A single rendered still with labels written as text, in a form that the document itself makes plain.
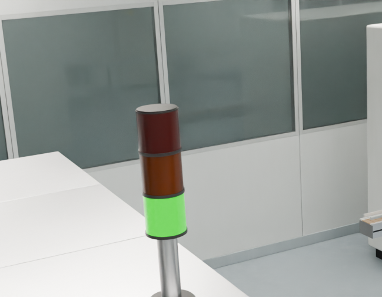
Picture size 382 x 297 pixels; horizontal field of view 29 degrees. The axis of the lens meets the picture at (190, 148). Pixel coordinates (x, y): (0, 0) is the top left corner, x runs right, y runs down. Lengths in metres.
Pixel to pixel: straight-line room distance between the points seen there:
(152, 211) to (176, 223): 0.03
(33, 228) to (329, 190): 5.60
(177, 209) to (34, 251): 0.36
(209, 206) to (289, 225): 0.83
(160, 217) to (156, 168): 0.06
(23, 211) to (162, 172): 0.55
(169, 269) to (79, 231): 0.35
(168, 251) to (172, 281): 0.04
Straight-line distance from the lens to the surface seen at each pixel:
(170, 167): 0.84
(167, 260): 0.89
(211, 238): 6.24
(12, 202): 1.42
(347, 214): 6.93
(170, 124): 0.83
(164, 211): 0.85
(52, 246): 1.17
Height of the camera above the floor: 2.51
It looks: 14 degrees down
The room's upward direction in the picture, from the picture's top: 4 degrees counter-clockwise
